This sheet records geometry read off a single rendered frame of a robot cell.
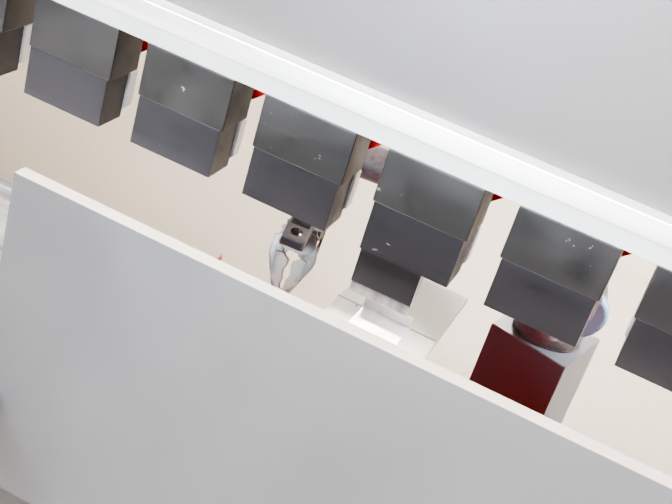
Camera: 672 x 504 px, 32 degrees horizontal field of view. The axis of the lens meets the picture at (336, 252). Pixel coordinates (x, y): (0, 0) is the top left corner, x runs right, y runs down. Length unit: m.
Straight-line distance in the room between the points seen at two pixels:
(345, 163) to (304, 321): 0.50
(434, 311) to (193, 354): 0.75
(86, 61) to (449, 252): 0.63
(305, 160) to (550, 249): 0.38
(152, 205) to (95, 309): 2.80
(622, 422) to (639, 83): 2.59
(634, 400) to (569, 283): 2.38
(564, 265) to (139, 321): 0.61
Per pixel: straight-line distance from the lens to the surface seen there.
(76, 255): 1.35
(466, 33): 1.40
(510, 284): 1.68
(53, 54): 1.90
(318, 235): 2.25
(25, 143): 4.40
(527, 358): 2.48
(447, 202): 1.66
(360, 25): 1.44
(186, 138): 1.81
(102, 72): 1.86
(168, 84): 1.80
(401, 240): 1.71
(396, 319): 1.93
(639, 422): 3.92
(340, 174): 1.71
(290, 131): 1.72
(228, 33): 1.50
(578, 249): 1.64
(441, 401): 1.22
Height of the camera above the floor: 1.99
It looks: 28 degrees down
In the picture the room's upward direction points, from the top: 18 degrees clockwise
